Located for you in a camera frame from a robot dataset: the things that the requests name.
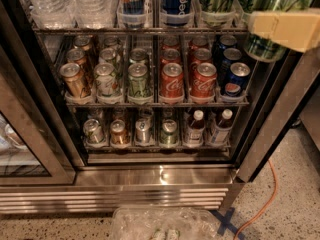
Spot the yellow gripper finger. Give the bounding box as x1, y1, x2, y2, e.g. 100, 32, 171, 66
248, 11, 275, 40

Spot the blue pepsi can back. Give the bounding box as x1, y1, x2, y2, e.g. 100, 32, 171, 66
212, 34, 237, 67

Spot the blue pepsi can middle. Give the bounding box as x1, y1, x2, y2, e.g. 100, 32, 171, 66
218, 48, 242, 85

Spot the blue pepsi can front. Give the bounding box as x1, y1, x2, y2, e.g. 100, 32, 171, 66
222, 62, 251, 97

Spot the red coke can back right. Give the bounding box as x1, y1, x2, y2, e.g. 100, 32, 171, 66
188, 35, 209, 52

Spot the red coke can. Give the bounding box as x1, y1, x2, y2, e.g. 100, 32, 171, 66
188, 35, 209, 52
160, 48, 181, 66
191, 62, 217, 98
189, 48, 212, 71
160, 63, 183, 98
161, 35, 180, 50

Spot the red coke can middle right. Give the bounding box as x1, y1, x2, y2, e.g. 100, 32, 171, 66
189, 48, 212, 71

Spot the red coke can front right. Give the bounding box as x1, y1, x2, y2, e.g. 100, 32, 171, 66
191, 62, 217, 98

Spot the tall blue pepsi can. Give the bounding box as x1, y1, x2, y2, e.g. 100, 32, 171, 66
161, 0, 192, 26

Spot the red coke can back left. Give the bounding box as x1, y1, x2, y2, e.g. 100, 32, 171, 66
161, 35, 180, 50

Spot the red coke can middle left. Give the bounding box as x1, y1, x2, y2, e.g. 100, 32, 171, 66
160, 48, 181, 66

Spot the red coke can front left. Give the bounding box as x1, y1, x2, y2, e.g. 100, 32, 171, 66
160, 63, 183, 98

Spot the red bull can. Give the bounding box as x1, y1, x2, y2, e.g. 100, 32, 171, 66
121, 0, 144, 28

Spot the white green can back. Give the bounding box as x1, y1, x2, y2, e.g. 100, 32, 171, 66
103, 36, 123, 55

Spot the white green can middle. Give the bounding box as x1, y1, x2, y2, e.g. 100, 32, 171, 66
99, 47, 122, 76

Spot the silver can bottom shelf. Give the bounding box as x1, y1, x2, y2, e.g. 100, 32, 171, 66
135, 118, 151, 143

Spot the stainless steel fridge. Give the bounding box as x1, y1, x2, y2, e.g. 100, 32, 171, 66
0, 0, 319, 214

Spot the white green can front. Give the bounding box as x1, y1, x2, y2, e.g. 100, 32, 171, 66
94, 63, 120, 97

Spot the gold can bottom shelf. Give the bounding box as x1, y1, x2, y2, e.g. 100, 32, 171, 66
110, 119, 129, 145

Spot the gold can back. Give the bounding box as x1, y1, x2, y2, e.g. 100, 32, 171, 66
73, 35, 97, 65

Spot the gold can middle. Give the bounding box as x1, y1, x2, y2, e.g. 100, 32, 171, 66
65, 47, 95, 85

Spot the gold can front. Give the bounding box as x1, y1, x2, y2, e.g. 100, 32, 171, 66
59, 63, 91, 98

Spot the white green can bottom shelf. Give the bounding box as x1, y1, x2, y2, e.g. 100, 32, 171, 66
83, 119, 105, 144

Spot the glass fridge door left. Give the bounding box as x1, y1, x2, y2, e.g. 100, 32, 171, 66
0, 47, 75, 186

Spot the brown bottle white cap right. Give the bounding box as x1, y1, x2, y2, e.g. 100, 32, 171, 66
209, 109, 233, 145

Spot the brown bottle white cap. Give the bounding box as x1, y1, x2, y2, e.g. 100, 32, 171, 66
209, 109, 233, 145
184, 110, 205, 145

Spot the brown bottle white cap left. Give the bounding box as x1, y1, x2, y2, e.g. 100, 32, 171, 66
184, 110, 205, 145

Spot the clear water bottle right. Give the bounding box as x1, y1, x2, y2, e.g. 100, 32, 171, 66
75, 0, 118, 29

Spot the clear water bottle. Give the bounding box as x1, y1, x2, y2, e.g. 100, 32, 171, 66
30, 0, 74, 29
75, 0, 118, 29

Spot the blue tape cross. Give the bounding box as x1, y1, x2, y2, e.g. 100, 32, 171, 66
210, 207, 237, 236

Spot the clear water bottle left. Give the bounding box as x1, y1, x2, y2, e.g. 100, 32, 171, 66
30, 0, 74, 29

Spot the clear plastic bin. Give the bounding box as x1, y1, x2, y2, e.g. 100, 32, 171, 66
110, 207, 219, 240

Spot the orange cable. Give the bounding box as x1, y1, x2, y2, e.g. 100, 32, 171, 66
232, 158, 278, 240

